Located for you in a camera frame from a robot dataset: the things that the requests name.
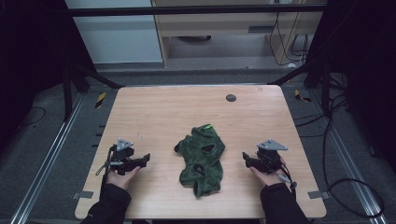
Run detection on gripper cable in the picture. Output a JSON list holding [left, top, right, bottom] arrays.
[[94, 145, 125, 190], [274, 161, 298, 200]]

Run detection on black hanging cables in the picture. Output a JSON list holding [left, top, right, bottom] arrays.
[[268, 0, 312, 67]]

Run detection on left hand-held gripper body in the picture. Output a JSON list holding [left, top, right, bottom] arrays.
[[108, 138, 143, 175]]

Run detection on black metal stand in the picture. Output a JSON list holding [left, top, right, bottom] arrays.
[[268, 52, 332, 116], [60, 55, 125, 122]]

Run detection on person's right hand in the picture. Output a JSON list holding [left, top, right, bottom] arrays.
[[248, 157, 288, 189]]

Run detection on person's left hand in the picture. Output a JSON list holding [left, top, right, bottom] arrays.
[[106, 165, 142, 191]]

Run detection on wooden desk with opening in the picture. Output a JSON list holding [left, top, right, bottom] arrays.
[[150, 0, 328, 68]]

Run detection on white cabinet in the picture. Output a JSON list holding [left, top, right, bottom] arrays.
[[64, 0, 164, 64]]

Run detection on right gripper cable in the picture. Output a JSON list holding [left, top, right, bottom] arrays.
[[274, 161, 298, 200]]

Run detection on dark green garment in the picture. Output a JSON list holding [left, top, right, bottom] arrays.
[[174, 123, 226, 199]]

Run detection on yellow black striped tape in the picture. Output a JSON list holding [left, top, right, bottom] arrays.
[[293, 89, 312, 104], [94, 91, 107, 109]]

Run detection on black curtain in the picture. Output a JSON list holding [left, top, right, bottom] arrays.
[[306, 0, 396, 175], [0, 0, 97, 157]]

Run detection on aluminium floor rail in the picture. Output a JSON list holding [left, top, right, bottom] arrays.
[[307, 90, 389, 224], [8, 92, 87, 224]]

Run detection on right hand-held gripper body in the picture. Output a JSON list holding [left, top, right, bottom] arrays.
[[250, 138, 289, 175]]

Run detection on black floor cable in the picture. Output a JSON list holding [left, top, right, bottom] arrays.
[[293, 92, 386, 219]]

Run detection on black metal frame bar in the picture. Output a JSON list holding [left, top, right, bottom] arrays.
[[59, 3, 328, 18]]

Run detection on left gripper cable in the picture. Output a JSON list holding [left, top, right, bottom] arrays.
[[94, 145, 125, 190]]

